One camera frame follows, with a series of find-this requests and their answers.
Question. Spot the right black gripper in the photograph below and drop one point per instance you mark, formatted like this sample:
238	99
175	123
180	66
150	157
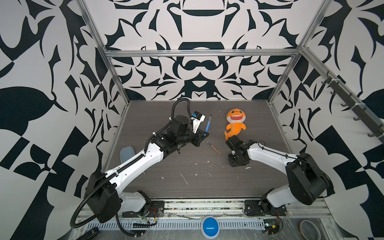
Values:
232	163

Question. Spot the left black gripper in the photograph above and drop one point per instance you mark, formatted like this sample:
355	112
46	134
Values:
197	138

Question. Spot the blue pen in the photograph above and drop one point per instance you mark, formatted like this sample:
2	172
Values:
208	123

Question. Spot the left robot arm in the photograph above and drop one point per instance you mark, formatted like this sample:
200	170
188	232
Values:
102	199

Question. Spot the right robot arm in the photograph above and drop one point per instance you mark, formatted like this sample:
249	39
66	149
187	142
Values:
306	181

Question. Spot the orange shark plush toy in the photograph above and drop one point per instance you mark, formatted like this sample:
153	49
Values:
235	118

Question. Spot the blue round button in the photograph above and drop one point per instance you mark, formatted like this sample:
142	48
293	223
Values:
210	227

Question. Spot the grey blue pencil case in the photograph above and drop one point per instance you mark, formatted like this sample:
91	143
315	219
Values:
126	153

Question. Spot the tape roll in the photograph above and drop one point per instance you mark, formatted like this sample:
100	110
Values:
308	230

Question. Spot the black device bottom left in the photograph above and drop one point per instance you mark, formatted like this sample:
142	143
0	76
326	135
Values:
90	235

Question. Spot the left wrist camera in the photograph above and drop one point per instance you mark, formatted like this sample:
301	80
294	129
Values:
197	118

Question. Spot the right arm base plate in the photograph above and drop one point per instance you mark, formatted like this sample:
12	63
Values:
256	208

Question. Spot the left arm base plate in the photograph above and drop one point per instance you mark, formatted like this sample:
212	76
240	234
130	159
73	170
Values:
152	210

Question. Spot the white cable duct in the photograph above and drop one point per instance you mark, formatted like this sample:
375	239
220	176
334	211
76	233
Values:
182	224

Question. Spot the black hook rail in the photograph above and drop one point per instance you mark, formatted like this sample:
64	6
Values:
352	102

